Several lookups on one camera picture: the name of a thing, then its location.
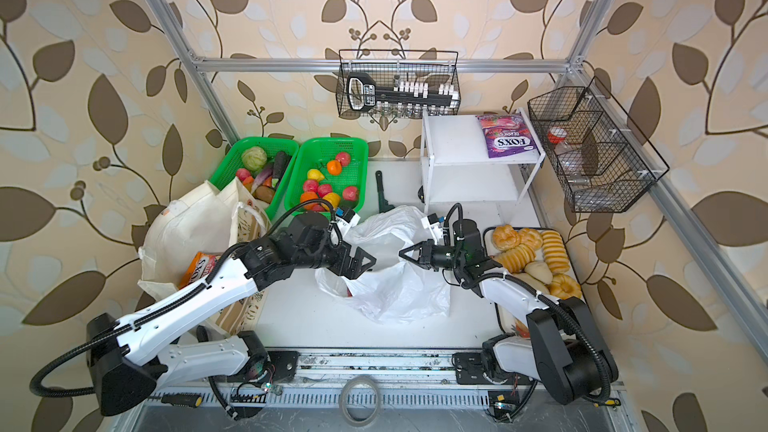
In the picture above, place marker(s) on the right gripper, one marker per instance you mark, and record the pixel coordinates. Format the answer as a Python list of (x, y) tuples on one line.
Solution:
[(425, 258)]

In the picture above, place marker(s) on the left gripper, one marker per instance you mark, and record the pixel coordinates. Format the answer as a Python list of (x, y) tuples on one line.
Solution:
[(354, 270)]

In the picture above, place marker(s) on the white plastic bag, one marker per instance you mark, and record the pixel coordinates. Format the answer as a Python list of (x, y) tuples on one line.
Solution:
[(394, 291)]

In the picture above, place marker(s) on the yellow lemon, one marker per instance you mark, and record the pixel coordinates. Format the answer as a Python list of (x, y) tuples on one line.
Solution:
[(316, 175)]

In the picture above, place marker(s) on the orange fruit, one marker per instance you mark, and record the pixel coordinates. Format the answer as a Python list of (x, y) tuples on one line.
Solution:
[(334, 167)]

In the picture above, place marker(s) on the cream floral tote bag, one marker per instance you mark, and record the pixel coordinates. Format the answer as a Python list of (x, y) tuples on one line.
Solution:
[(205, 219)]

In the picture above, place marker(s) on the orange snack bag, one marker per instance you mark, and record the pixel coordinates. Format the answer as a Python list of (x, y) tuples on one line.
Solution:
[(201, 265)]

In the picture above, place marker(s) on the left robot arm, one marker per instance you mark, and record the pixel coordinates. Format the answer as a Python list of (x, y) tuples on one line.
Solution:
[(124, 361)]

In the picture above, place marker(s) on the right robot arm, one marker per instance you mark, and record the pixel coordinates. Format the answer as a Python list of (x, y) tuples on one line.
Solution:
[(563, 350)]

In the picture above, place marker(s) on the dark green pipe wrench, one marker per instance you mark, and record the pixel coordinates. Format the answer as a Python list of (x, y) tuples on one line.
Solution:
[(384, 205)]

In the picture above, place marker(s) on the pink red apple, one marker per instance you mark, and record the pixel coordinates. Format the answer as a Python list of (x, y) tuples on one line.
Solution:
[(351, 193)]

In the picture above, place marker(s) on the right green fruit basket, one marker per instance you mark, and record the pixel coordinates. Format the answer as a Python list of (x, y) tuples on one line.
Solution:
[(352, 153)]

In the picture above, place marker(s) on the white two-tier shelf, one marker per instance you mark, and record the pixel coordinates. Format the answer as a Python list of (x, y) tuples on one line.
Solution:
[(455, 165)]

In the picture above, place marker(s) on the light purple eggplant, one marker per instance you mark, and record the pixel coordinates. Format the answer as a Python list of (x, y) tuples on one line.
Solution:
[(263, 180)]

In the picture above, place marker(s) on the dark green cucumber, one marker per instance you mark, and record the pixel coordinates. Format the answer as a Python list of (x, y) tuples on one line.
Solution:
[(280, 165)]

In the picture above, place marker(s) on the bread tray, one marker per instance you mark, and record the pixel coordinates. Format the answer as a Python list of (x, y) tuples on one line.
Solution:
[(538, 254)]

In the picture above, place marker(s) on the tape roll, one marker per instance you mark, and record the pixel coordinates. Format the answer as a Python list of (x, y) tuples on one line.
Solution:
[(360, 401)]

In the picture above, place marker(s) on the green cabbage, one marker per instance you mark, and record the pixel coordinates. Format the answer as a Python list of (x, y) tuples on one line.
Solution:
[(254, 159)]

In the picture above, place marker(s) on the left green vegetable basket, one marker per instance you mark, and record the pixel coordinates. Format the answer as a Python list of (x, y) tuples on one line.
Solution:
[(231, 163)]

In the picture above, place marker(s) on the purple Fox's candy bag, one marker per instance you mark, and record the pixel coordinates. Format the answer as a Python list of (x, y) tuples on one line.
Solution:
[(506, 136)]

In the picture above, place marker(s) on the black tool set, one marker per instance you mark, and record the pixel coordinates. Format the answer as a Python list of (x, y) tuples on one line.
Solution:
[(364, 94)]

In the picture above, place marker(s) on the plastic bottle red cap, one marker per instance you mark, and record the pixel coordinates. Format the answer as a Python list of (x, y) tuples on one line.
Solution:
[(568, 156)]

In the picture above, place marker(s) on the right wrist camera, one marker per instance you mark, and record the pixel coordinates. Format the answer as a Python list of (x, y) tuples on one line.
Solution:
[(434, 225)]

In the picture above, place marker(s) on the back black wire basket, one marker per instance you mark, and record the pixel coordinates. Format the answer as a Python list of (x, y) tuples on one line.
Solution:
[(431, 65)]

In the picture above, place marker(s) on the black wire basket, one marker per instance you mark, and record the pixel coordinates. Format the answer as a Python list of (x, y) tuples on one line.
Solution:
[(431, 65), (620, 162)]

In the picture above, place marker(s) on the right black wire basket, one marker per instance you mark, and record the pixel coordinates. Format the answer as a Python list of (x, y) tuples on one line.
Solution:
[(620, 162)]

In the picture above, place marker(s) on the yellow handled screwdriver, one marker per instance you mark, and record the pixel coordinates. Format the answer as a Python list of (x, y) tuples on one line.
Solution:
[(187, 400)]

